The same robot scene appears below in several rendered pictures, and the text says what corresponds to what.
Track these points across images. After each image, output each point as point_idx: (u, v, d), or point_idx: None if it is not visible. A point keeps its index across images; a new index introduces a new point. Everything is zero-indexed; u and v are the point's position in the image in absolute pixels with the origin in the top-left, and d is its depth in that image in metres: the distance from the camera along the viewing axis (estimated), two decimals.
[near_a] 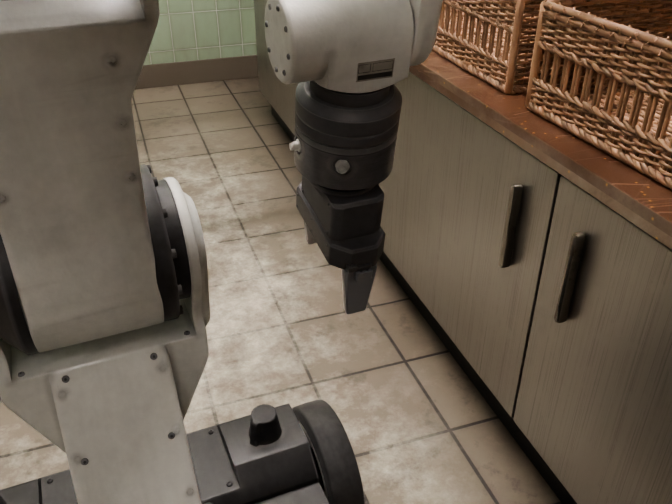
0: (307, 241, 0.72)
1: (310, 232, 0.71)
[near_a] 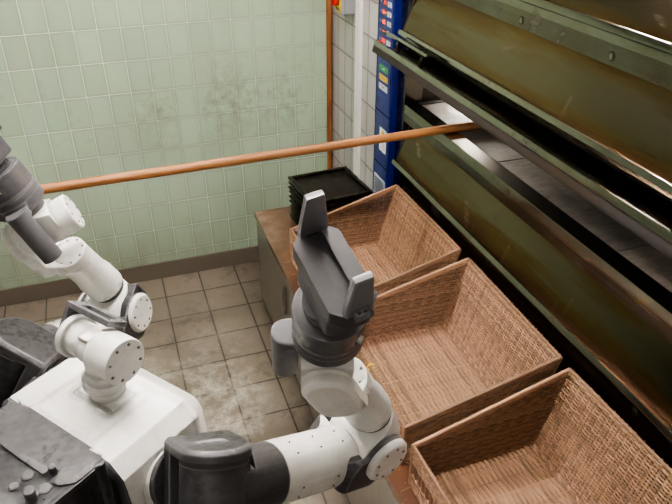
0: (322, 191, 0.67)
1: (322, 205, 0.68)
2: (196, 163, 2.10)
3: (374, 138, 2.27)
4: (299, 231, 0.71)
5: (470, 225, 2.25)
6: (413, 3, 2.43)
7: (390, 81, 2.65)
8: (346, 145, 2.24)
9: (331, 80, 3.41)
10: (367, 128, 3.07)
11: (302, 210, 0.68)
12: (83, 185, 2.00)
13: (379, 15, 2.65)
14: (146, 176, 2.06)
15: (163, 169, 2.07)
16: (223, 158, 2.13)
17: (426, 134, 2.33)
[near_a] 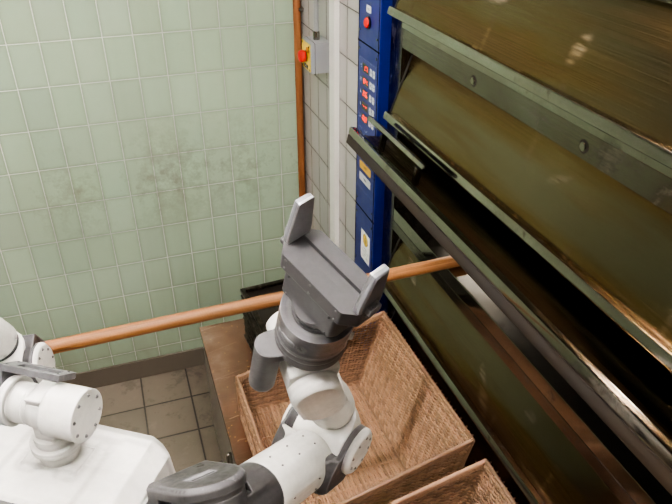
0: (311, 194, 0.67)
1: (310, 208, 0.68)
2: (68, 340, 1.36)
3: None
4: (286, 238, 0.69)
5: (489, 415, 1.51)
6: (404, 76, 1.69)
7: (374, 175, 1.91)
8: None
9: (303, 147, 2.67)
10: (347, 220, 2.33)
11: (292, 216, 0.67)
12: None
13: (358, 84, 1.91)
14: None
15: None
16: (111, 328, 1.39)
17: (423, 272, 1.59)
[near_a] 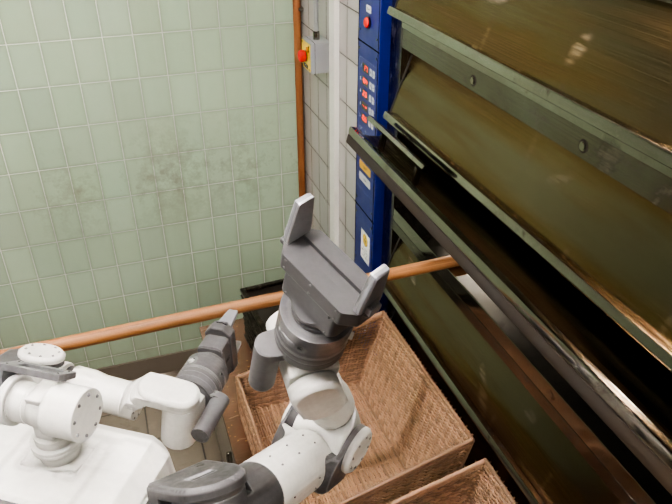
0: (311, 194, 0.67)
1: (310, 208, 0.68)
2: (68, 340, 1.36)
3: None
4: (286, 238, 0.69)
5: (489, 415, 1.51)
6: (404, 75, 1.70)
7: (374, 175, 1.91)
8: None
9: (303, 147, 2.68)
10: (347, 220, 2.33)
11: (292, 216, 0.67)
12: None
13: (358, 84, 1.91)
14: None
15: None
16: (111, 328, 1.39)
17: (423, 271, 1.59)
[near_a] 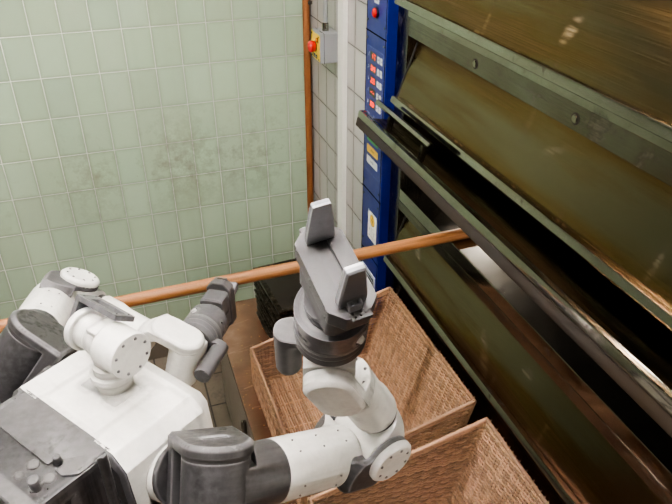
0: (329, 200, 0.67)
1: (329, 214, 0.68)
2: None
3: (357, 253, 1.65)
4: (305, 239, 0.70)
5: (490, 376, 1.62)
6: (410, 62, 1.81)
7: (381, 157, 2.02)
8: None
9: (311, 135, 2.79)
10: (354, 203, 2.44)
11: (308, 218, 0.68)
12: None
13: (366, 71, 2.02)
14: None
15: None
16: (140, 293, 1.50)
17: (428, 244, 1.71)
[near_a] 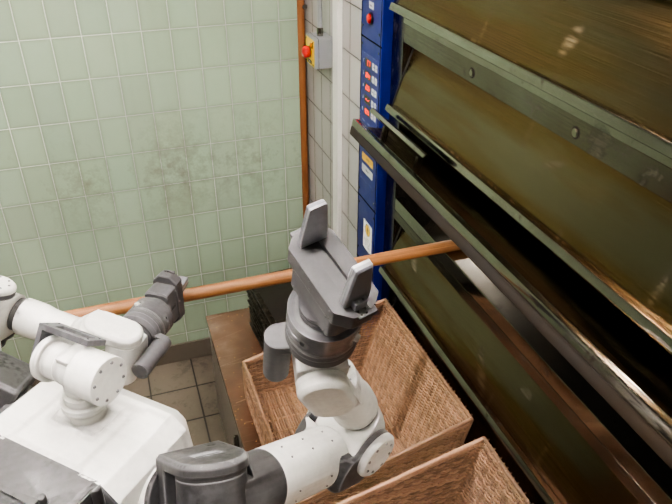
0: (324, 200, 0.66)
1: (324, 214, 0.68)
2: (85, 311, 1.45)
3: None
4: (300, 242, 0.70)
5: (487, 394, 1.57)
6: (405, 69, 1.76)
7: (376, 166, 1.97)
8: None
9: (306, 141, 2.74)
10: (349, 211, 2.39)
11: (304, 221, 0.67)
12: None
13: None
14: None
15: None
16: (125, 301, 1.48)
17: (422, 255, 1.67)
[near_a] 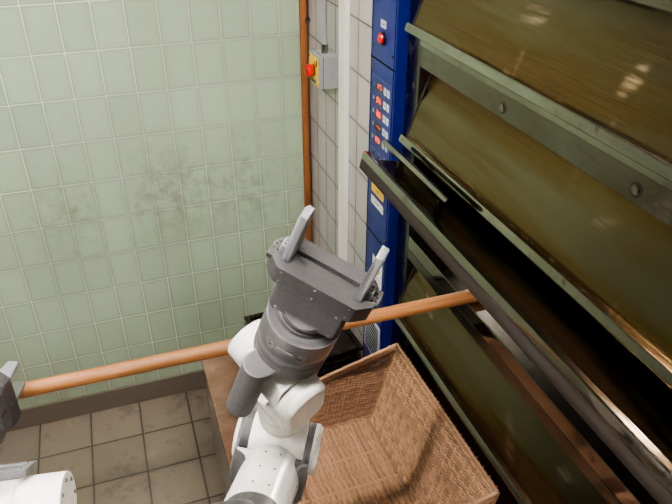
0: (311, 206, 0.65)
1: (310, 220, 0.67)
2: (58, 380, 1.27)
3: None
4: (287, 256, 0.67)
5: (517, 468, 1.39)
6: (422, 96, 1.57)
7: (388, 200, 1.79)
8: None
9: (309, 163, 2.55)
10: (356, 243, 2.21)
11: (296, 232, 0.65)
12: None
13: None
14: None
15: None
16: (104, 367, 1.29)
17: (441, 307, 1.48)
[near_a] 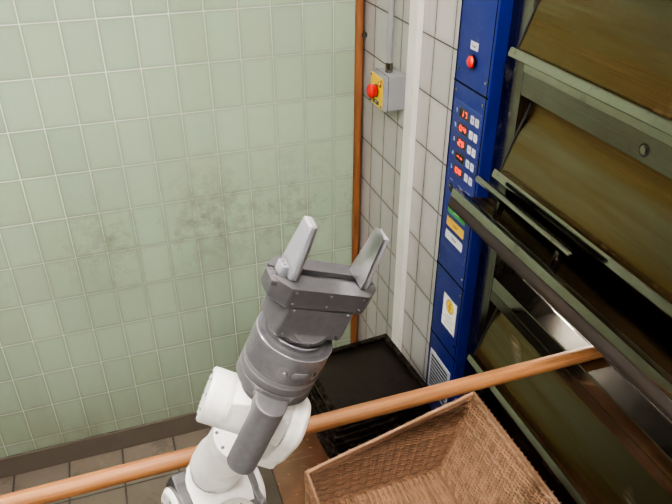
0: (307, 216, 0.64)
1: (305, 231, 0.65)
2: (134, 469, 1.09)
3: (465, 385, 1.25)
4: (297, 275, 0.64)
5: None
6: (520, 127, 1.41)
7: (469, 237, 1.62)
8: (415, 403, 1.23)
9: (359, 186, 2.39)
10: (419, 276, 2.04)
11: (307, 246, 0.63)
12: None
13: (451, 130, 1.62)
14: None
15: (67, 488, 1.06)
16: (186, 451, 1.12)
17: (554, 368, 1.31)
